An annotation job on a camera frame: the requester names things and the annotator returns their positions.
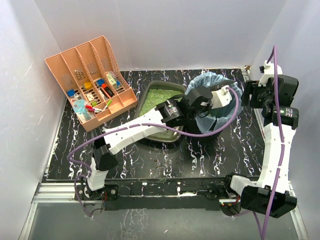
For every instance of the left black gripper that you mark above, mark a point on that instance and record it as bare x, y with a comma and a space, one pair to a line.
200, 124

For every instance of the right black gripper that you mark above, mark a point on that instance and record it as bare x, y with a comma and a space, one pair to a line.
249, 92

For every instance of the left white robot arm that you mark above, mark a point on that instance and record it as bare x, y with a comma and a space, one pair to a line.
168, 115

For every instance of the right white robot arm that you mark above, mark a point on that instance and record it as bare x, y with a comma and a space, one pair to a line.
270, 194

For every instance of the green white eraser pack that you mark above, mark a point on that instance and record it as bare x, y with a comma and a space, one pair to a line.
113, 80

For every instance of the green cap marker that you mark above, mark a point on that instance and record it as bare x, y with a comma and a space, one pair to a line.
107, 104

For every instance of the orange black highlighter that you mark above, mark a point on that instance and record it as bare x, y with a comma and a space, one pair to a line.
107, 90

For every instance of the peach plastic file organizer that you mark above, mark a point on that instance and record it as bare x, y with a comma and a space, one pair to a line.
89, 62

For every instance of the yellow pencil sharpener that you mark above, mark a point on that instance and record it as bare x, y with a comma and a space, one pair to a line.
87, 86

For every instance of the light blue correction tape pack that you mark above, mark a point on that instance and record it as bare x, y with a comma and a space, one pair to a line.
79, 107

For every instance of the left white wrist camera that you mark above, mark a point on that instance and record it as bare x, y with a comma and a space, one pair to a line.
221, 97

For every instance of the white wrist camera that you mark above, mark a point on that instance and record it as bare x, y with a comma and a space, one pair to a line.
221, 97
268, 70

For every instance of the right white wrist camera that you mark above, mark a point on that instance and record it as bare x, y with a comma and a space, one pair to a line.
268, 70

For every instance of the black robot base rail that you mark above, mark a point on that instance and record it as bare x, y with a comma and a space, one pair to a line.
159, 193

